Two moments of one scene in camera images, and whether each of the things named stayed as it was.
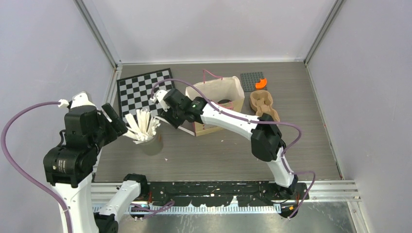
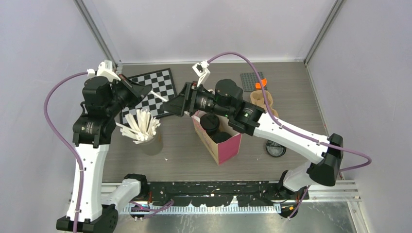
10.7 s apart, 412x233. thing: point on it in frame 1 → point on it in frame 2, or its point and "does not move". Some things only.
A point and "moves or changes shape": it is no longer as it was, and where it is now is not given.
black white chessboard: [134, 92] does not move
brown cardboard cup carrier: [261, 102] does not move
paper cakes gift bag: [226, 92] moves or changes shape
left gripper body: [107, 132] → [125, 96]
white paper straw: [180, 127] moves or changes shape
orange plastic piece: [262, 84] does not move
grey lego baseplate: [249, 80] does not move
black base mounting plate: [259, 193] does not move
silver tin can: [153, 146] does not move
